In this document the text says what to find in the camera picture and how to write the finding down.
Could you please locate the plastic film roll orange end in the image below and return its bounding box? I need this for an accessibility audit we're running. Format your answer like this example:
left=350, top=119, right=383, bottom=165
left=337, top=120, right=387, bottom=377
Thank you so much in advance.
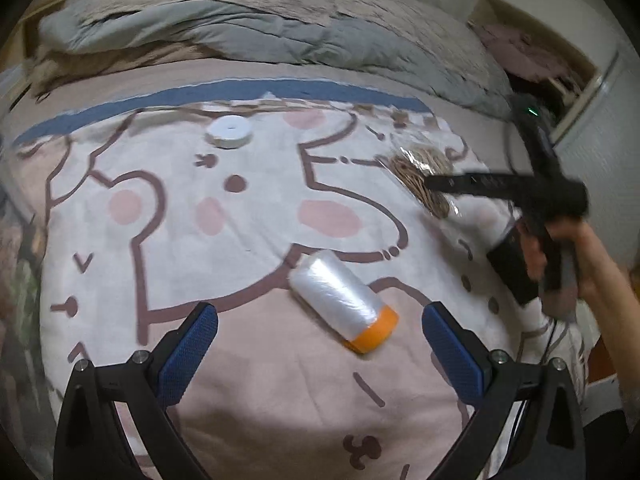
left=289, top=249, right=400, bottom=356

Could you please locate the person's right forearm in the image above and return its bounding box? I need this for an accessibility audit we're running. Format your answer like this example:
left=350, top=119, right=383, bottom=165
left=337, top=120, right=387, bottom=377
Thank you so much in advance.
left=570, top=232, right=640, bottom=411

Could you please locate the wall closet niche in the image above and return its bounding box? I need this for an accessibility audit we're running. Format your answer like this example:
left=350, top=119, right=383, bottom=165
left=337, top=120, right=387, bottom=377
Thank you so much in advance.
left=467, top=0, right=608, bottom=133

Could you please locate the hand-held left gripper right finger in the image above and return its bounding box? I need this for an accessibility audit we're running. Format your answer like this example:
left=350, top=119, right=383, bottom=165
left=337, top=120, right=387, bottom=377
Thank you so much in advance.
left=421, top=301, right=587, bottom=480

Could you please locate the white tape roll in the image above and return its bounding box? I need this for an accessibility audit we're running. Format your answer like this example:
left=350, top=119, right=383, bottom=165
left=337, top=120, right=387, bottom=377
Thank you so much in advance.
left=205, top=116, right=252, bottom=150

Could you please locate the twine bundle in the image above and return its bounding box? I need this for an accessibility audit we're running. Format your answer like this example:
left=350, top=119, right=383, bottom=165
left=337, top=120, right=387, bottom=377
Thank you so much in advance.
left=380, top=142, right=458, bottom=221

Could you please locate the person's right hand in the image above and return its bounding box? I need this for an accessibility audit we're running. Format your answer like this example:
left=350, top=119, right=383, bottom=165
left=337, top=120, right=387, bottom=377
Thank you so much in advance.
left=517, top=217, right=591, bottom=283

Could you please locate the grey duvet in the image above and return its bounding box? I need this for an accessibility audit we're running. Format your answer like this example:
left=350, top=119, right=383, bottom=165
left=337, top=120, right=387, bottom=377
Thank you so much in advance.
left=37, top=0, right=516, bottom=116

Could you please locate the beige fleece blanket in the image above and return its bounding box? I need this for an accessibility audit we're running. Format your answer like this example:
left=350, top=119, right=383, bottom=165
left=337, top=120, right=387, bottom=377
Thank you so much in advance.
left=25, top=40, right=221, bottom=91

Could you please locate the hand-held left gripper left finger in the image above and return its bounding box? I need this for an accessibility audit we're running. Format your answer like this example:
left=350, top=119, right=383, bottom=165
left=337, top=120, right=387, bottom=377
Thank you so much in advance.
left=52, top=301, right=219, bottom=480

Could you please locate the black box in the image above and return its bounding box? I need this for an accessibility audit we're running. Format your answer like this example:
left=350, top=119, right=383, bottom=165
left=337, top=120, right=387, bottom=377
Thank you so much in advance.
left=486, top=227, right=541, bottom=307

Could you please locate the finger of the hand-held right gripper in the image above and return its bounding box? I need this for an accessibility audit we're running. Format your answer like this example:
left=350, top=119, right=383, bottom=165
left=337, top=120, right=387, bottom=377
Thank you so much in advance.
left=424, top=171, right=531, bottom=202

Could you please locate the pink clothes pile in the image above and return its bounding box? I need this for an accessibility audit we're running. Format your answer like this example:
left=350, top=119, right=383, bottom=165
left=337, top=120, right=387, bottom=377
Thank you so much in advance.
left=475, top=22, right=576, bottom=81

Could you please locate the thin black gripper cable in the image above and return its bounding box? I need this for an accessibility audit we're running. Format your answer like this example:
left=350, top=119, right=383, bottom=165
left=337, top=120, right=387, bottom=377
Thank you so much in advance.
left=515, top=316, right=567, bottom=411

